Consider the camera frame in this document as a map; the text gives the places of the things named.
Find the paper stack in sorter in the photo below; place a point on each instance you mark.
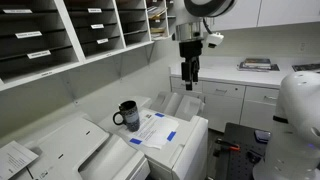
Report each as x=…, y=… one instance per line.
x=157, y=30
x=156, y=12

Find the blue tape piece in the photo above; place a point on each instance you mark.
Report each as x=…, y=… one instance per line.
x=159, y=115
x=171, y=136
x=135, y=141

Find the white mail sorter shelf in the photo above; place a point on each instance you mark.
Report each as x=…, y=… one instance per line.
x=50, y=63

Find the white wall outlet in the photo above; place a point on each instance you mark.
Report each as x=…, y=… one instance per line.
x=302, y=46

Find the dark flat tray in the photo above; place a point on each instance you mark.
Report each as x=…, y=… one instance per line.
x=306, y=67

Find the orange and black clamp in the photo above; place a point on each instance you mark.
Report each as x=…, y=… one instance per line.
x=226, y=145

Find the thick book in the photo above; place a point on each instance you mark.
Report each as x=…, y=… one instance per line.
x=257, y=61

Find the white wall cabinet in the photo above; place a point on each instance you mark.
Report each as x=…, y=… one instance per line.
x=266, y=11

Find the loose printed paper sheet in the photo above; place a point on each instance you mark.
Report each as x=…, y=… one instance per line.
x=15, y=160

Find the white shelf label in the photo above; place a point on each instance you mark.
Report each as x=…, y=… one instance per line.
x=97, y=26
x=94, y=10
x=17, y=11
x=28, y=34
x=102, y=41
x=39, y=54

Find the narrow white drawer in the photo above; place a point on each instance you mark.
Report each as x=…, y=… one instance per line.
x=178, y=85

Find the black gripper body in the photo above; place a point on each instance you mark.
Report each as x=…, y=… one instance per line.
x=190, y=49

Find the stacked books on counter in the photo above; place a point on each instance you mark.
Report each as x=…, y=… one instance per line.
x=258, y=68

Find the white printed paper sheet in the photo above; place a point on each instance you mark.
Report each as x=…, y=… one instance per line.
x=156, y=130

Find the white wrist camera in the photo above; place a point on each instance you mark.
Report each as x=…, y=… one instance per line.
x=214, y=39

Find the large white copier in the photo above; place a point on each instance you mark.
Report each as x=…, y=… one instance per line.
x=76, y=150

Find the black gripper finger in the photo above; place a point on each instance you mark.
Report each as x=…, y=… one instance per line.
x=186, y=71
x=196, y=70

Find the wide white drawer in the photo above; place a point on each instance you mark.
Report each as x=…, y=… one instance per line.
x=224, y=89

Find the white base cabinet with counter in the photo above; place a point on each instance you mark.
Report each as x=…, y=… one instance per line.
x=226, y=71

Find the black ceramic mug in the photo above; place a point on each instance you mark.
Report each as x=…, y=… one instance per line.
x=130, y=116

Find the dark blue device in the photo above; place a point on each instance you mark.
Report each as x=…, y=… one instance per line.
x=262, y=135

